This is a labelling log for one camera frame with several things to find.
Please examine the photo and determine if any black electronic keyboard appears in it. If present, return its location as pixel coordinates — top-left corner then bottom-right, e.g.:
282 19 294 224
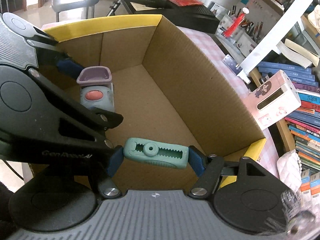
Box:
134 5 220 34

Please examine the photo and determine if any grey toy with purple top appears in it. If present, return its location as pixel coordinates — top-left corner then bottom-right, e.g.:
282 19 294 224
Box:
76 66 116 112

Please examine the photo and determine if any white quilted pearl-handle bag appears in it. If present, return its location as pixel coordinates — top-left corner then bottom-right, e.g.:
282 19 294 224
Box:
277 149 303 193

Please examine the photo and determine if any white and wood bookshelf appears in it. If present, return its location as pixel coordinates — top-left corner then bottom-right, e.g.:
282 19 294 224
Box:
239 0 320 180

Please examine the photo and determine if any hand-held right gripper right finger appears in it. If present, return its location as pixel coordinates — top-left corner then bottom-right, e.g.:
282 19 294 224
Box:
187 145 273 199

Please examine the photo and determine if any black keyboard stand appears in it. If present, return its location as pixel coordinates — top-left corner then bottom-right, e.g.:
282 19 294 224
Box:
107 0 137 18

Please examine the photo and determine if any clear pen holder with pens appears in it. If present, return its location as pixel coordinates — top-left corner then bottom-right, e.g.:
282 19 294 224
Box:
215 5 266 57

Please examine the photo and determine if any dark fuzzy cloth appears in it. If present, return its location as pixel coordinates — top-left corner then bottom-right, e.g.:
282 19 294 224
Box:
0 179 17 240

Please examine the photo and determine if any row of colourful books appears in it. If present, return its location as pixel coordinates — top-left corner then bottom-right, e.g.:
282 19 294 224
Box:
257 61 320 180

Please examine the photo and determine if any small cat picture card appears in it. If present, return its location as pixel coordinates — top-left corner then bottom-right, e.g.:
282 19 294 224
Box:
208 2 229 21

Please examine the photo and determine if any red tassel ornament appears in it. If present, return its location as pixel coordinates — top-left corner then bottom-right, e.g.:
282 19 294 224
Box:
223 7 251 38

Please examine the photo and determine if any small spray bottle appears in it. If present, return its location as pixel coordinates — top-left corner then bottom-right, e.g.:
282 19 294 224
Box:
223 54 251 84

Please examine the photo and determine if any teal toothed plastic toy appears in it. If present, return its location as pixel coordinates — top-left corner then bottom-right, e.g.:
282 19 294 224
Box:
123 137 189 170

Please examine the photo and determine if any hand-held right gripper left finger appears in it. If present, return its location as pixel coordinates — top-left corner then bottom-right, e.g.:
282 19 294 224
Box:
97 146 124 198

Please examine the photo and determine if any cardboard box with yellow rim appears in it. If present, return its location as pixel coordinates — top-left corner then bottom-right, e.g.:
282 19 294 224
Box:
27 14 267 198

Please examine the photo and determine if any pink cartoon box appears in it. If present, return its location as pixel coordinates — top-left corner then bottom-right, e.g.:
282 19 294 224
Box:
247 69 302 131

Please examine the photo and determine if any white desktop shelf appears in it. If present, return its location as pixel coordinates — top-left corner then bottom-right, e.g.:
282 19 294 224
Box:
204 0 285 34

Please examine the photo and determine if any orange white small box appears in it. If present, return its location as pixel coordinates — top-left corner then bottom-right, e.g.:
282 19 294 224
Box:
310 172 320 203
300 169 311 200

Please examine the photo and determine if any old beige book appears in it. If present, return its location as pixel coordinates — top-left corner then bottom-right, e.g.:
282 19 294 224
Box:
276 41 313 68
284 38 320 64

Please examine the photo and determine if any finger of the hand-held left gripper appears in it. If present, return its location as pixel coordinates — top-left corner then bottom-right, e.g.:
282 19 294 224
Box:
26 27 85 81
29 68 124 153

